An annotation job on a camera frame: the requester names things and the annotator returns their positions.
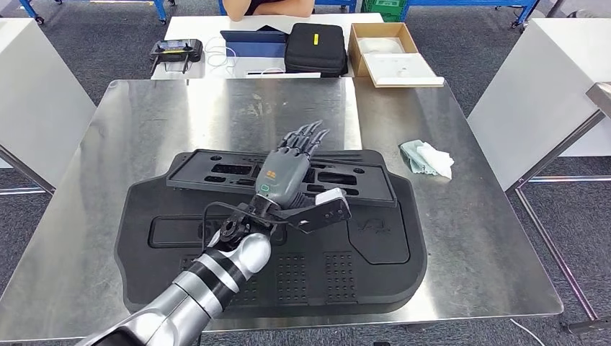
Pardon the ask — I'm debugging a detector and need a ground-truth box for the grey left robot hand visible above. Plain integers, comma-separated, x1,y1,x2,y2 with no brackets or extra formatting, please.
254,120,331,210

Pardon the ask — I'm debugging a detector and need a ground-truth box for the long black perforated panel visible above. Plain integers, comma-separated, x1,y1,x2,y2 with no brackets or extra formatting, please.
165,148,398,209

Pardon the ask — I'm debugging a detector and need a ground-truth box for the steel workbench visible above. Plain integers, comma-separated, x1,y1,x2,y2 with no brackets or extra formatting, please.
0,77,566,343

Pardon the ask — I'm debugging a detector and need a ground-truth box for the blue metal shelf rack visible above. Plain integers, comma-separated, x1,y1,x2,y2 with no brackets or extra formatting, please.
18,0,175,26

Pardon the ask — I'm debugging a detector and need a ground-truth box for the black zip case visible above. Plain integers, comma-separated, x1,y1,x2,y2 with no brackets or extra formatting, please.
284,22,350,79

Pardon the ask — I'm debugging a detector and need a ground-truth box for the green cloth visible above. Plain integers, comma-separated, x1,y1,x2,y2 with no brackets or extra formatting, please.
399,139,434,176

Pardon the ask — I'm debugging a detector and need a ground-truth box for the blue tablet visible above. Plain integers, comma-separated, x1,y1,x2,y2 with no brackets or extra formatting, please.
220,29,289,59

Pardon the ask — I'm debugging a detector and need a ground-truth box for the open cardboard box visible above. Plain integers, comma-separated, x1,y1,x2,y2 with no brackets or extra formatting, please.
347,22,421,79

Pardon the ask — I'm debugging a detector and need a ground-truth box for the white tissue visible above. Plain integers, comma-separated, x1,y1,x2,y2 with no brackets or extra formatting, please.
416,141,456,181

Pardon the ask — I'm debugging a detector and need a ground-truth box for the flat white box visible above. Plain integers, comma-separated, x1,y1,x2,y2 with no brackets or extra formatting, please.
361,52,446,90

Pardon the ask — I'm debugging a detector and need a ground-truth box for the white round item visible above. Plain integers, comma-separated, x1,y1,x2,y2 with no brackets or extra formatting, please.
357,36,406,56

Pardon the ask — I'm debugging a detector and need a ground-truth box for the black remote controller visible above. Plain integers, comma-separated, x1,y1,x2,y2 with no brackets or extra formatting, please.
148,38,205,76

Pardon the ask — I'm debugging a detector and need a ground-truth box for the large black foam tray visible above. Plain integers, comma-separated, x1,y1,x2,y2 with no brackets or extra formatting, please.
113,148,429,320

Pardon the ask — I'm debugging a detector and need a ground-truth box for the person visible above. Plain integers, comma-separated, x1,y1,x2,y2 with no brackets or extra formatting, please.
221,0,317,23

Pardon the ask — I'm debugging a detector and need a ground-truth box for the white desk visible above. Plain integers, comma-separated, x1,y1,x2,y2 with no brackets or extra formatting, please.
151,12,385,81

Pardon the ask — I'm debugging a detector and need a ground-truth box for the green plastic crate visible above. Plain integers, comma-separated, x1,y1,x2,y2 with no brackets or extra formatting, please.
360,0,409,24

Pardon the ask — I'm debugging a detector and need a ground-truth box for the white side table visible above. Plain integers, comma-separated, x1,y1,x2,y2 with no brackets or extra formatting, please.
466,18,611,193
0,18,98,196

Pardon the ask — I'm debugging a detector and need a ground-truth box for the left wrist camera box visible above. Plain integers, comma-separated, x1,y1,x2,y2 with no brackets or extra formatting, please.
285,187,353,235

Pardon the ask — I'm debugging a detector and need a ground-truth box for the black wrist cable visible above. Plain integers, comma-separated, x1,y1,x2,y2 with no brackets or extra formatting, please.
201,200,271,252

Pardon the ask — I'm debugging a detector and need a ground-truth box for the white floor cable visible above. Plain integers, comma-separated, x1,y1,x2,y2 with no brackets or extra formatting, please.
509,318,548,346

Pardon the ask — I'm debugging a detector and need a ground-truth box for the steel side table frame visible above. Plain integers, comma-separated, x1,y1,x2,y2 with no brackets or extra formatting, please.
504,81,611,335

